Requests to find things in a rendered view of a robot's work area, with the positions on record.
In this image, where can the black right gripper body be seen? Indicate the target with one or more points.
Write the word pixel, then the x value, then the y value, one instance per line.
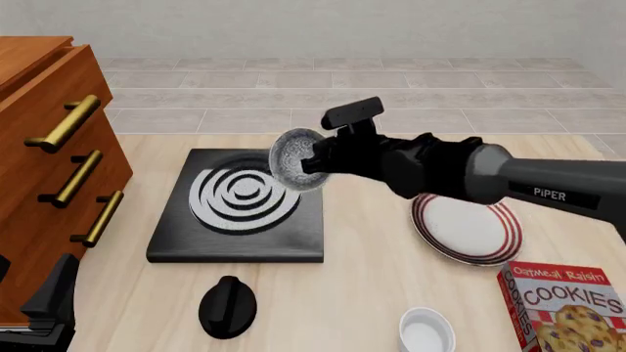
pixel 352 155

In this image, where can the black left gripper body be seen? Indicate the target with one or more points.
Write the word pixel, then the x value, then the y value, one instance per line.
pixel 34 335

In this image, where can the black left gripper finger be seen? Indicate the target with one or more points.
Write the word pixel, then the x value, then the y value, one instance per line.
pixel 56 289
pixel 4 269

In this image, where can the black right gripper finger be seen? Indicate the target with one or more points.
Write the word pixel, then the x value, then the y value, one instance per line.
pixel 313 164

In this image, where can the grey and black right robot arm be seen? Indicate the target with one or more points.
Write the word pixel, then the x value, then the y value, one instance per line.
pixel 494 172

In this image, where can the small flat plate on stalk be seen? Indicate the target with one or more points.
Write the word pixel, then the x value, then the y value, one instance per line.
pixel 349 111

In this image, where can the flat black stove plate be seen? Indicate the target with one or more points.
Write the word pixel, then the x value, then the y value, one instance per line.
pixel 288 223

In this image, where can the white plate with red rings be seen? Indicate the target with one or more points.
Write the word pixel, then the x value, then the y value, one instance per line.
pixel 464 229

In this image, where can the round black stove knob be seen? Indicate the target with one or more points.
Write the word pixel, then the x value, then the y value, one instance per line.
pixel 227 311

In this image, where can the wooden drawer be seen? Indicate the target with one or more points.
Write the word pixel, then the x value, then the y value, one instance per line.
pixel 78 77
pixel 46 238
pixel 27 172

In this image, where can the small white ramekin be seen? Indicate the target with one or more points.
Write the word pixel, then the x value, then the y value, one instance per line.
pixel 426 331

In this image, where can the wooden cabinet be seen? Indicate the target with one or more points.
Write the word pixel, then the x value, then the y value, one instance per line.
pixel 19 69

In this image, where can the oatmeal raisin cookies box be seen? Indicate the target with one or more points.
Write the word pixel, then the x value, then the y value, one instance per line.
pixel 562 308

